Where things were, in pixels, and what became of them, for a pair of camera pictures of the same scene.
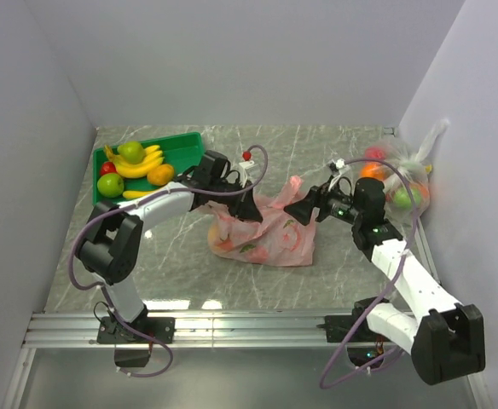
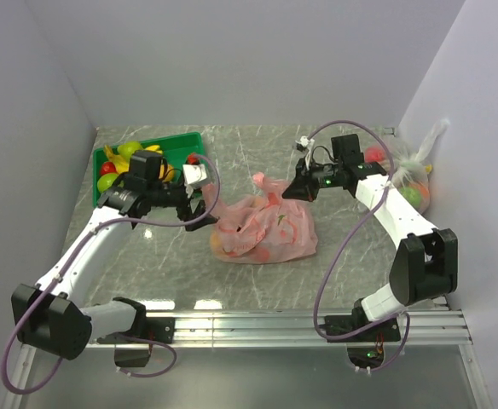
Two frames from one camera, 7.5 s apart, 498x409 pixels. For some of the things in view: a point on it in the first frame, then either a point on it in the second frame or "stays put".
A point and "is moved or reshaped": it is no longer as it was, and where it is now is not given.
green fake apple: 110,185 stays put
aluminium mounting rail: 190,329 stays put
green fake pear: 131,152 stays put
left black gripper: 245,208 -> 185,211
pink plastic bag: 279,239 is moved or reshaped
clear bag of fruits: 403,174 stays put
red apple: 107,168 stays put
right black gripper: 319,198 -> 303,187
